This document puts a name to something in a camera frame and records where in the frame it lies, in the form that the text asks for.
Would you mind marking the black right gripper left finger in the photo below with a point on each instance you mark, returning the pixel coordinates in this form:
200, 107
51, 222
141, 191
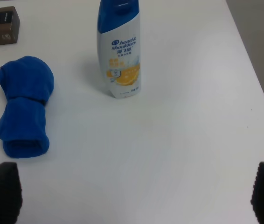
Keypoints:
10, 193

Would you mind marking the brown cardboard box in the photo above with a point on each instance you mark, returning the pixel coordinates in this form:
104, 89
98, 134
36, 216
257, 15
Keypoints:
9, 25

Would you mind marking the white blue shampoo bottle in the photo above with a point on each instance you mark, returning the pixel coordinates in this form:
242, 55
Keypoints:
118, 46

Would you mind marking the rolled blue towel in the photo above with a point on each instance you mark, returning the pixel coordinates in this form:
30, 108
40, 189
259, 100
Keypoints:
27, 83

